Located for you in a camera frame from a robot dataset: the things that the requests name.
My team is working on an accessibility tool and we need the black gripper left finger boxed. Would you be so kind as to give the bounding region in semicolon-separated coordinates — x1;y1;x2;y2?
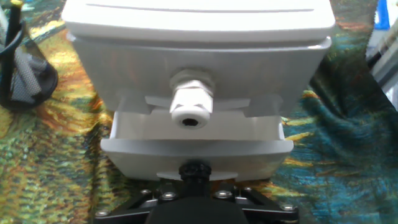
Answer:
95;183;187;224

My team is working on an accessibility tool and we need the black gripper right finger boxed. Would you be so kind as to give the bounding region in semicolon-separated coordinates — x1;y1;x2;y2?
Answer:
205;183;299;224

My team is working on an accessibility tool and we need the white drawer knob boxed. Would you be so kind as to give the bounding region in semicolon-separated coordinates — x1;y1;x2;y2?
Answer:
169;70;216;130

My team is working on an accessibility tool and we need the sunflower painting cloth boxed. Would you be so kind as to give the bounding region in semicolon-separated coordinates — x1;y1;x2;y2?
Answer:
0;0;398;224

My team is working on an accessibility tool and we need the black mesh pen holder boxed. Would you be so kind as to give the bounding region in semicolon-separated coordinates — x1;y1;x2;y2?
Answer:
0;18;59;113

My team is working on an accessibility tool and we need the black pen with gold tip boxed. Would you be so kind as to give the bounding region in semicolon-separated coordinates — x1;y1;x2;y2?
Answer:
2;0;24;66

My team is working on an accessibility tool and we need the white and blue carton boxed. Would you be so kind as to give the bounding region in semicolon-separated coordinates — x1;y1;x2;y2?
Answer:
365;0;398;110

